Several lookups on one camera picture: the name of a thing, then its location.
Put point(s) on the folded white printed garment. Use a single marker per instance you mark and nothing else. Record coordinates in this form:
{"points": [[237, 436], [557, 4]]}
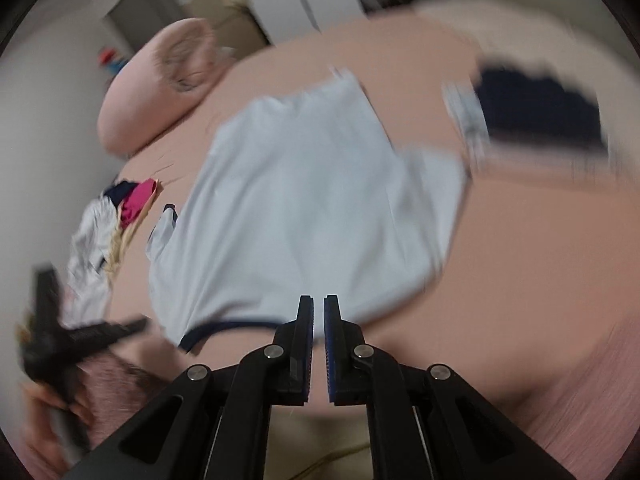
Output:
{"points": [[467, 115]]}

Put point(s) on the magenta garment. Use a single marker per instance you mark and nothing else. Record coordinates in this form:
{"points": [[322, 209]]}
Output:
{"points": [[137, 202]]}

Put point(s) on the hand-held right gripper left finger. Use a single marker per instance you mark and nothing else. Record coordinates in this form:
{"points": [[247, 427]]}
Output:
{"points": [[306, 335]]}

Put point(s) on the large beige dotted pillow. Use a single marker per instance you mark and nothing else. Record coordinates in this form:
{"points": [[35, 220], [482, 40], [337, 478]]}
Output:
{"points": [[525, 25]]}

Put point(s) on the white grey patterned garment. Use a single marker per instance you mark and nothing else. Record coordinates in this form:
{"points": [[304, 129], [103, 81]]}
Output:
{"points": [[90, 240]]}

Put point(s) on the beige cabinet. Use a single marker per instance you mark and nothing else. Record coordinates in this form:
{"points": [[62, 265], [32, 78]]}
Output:
{"points": [[235, 25]]}

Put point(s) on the dark grey door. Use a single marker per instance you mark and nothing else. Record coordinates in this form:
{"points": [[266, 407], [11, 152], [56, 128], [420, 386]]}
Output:
{"points": [[145, 10]]}

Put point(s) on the bed with pink sheet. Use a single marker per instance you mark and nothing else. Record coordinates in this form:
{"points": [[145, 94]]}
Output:
{"points": [[525, 260]]}

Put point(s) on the black garment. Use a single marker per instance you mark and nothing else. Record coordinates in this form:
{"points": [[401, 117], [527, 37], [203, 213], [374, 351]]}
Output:
{"points": [[120, 191]]}

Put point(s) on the rolled pink quilt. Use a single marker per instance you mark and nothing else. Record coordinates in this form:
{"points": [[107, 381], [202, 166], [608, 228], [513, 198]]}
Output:
{"points": [[135, 105]]}

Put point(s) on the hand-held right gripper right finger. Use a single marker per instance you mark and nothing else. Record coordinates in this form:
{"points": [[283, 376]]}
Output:
{"points": [[331, 340]]}

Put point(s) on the folded navy garment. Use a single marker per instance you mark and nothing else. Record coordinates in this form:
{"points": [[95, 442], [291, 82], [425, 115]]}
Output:
{"points": [[540, 110]]}

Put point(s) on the light blue shirt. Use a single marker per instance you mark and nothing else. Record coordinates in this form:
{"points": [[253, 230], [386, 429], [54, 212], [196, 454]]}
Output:
{"points": [[300, 200]]}

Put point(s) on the person's left hand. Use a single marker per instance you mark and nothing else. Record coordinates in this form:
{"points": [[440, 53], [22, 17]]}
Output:
{"points": [[42, 425]]}

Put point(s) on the red hat doll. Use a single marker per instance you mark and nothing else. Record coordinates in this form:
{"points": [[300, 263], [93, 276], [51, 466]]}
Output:
{"points": [[107, 57]]}

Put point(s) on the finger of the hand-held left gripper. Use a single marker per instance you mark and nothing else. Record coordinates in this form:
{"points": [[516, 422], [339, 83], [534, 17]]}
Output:
{"points": [[105, 335], [49, 305]]}

